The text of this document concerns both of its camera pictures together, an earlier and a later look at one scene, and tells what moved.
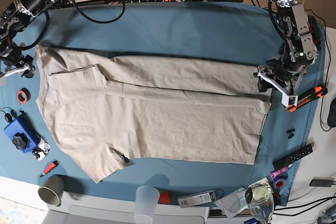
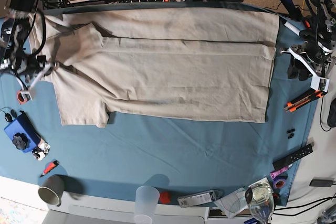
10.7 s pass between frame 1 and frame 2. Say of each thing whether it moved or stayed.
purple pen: stayed
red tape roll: stayed
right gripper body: stayed
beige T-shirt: moved
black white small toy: stayed
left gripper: moved
